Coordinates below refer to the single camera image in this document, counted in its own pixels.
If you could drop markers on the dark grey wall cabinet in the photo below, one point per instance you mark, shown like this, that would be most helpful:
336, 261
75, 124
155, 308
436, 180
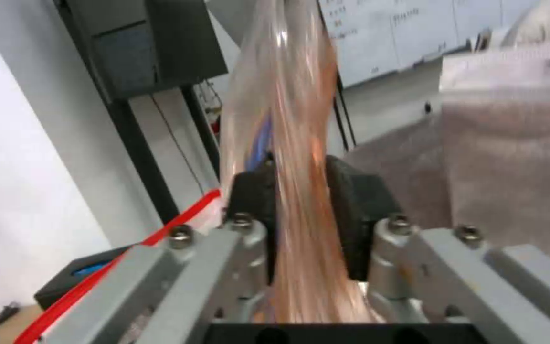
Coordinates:
146, 46

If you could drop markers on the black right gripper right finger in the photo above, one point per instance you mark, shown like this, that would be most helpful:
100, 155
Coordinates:
351, 200

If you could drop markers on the small black box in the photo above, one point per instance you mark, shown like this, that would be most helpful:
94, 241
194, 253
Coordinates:
65, 283

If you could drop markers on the clear pinkish plastic wrapper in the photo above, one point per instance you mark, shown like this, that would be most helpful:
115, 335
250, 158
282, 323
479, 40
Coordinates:
299, 118

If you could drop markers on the black upright stand post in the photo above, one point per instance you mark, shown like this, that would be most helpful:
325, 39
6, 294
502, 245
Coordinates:
141, 154

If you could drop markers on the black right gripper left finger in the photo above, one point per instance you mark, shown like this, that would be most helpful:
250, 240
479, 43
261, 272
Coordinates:
251, 200

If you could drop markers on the white board with writing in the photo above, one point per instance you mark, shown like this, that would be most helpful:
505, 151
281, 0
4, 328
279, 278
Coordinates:
399, 32

